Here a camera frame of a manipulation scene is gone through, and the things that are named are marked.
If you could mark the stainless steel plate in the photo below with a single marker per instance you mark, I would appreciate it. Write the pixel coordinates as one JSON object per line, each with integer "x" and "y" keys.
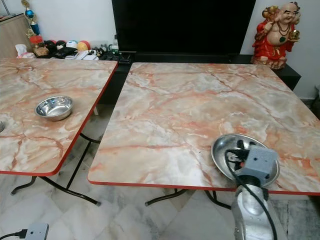
{"x": 220, "y": 160}

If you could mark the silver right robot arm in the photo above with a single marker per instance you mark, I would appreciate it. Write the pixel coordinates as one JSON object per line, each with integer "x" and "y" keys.
{"x": 250, "y": 220}

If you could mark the marble pattern folding table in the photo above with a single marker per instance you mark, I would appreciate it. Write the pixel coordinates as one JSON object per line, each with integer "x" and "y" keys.
{"x": 40, "y": 145}
{"x": 180, "y": 115}

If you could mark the red laughing Buddha statue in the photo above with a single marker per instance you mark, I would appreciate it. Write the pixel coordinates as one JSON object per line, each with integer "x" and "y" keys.
{"x": 275, "y": 42}

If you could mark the stainless steel bowl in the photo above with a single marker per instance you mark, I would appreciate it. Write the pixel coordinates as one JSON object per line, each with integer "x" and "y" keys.
{"x": 54, "y": 107}

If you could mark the tissue box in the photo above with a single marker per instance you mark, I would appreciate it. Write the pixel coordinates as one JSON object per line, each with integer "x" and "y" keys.
{"x": 23, "y": 51}

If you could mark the light wood cupboard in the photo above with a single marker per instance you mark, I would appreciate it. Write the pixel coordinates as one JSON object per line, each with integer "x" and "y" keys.
{"x": 12, "y": 32}

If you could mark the black flat screen television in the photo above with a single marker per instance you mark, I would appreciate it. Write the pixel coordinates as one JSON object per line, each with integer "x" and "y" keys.
{"x": 182, "y": 25}

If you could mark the red lidded jar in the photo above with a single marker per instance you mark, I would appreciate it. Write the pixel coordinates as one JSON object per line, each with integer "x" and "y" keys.
{"x": 38, "y": 46}

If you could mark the gold blue trophy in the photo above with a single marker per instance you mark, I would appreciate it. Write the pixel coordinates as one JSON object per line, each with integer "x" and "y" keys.
{"x": 31, "y": 17}

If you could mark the orange ball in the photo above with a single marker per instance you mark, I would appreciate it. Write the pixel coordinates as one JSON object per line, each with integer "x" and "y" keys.
{"x": 83, "y": 45}

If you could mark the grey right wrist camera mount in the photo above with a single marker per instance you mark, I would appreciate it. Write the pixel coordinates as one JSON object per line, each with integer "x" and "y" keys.
{"x": 260, "y": 162}

